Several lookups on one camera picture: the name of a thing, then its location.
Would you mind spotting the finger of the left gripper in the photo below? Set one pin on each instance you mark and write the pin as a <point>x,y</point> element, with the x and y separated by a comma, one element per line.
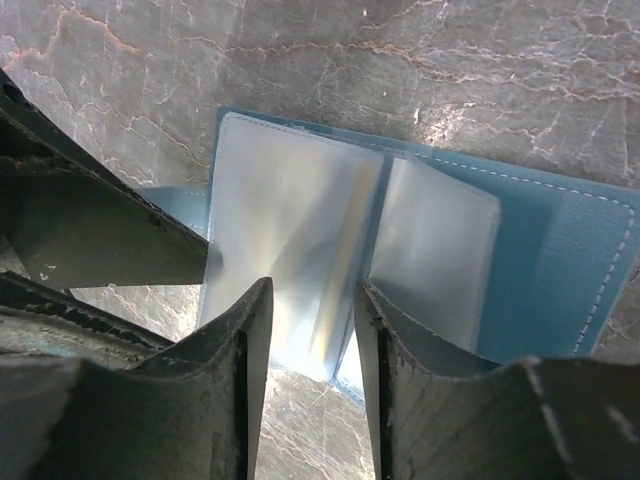
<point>74,224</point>
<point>39,321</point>

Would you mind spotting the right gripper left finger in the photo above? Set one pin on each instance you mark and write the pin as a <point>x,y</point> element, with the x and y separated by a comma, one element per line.
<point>192,411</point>

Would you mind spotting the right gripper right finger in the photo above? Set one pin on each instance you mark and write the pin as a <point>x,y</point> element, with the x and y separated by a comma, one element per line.
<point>436,411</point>

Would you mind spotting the blue card holder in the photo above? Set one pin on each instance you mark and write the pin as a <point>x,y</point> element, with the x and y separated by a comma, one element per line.
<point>499,260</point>

